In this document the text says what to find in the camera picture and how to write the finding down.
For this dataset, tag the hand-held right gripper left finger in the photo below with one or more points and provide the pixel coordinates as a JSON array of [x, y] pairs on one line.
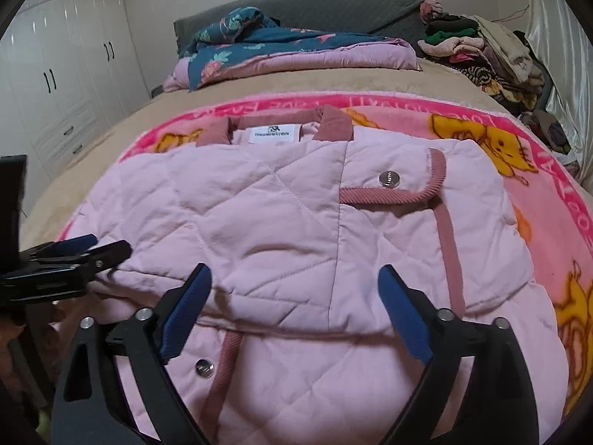
[[185, 315]]

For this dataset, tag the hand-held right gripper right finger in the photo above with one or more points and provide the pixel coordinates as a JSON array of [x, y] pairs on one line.
[[403, 315]]

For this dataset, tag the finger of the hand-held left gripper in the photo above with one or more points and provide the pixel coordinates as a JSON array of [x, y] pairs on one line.
[[74, 245], [109, 255]]

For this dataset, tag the pink quilted jacket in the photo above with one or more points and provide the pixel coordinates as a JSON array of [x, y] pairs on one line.
[[278, 222]]

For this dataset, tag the pile of mixed clothes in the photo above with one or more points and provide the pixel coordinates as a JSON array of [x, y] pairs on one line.
[[500, 55]]

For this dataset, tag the pink printed blanket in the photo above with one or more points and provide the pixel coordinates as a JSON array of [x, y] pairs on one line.
[[546, 213]]

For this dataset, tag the white wardrobe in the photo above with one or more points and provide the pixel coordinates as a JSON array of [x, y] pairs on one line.
[[69, 55]]

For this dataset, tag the teal floral quilt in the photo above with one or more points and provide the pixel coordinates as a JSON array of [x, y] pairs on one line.
[[278, 46]]

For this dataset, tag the shiny white curtain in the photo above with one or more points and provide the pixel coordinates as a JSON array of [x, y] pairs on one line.
[[565, 55]]

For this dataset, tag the grey headboard cover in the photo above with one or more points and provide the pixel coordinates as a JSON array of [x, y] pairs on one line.
[[333, 9]]

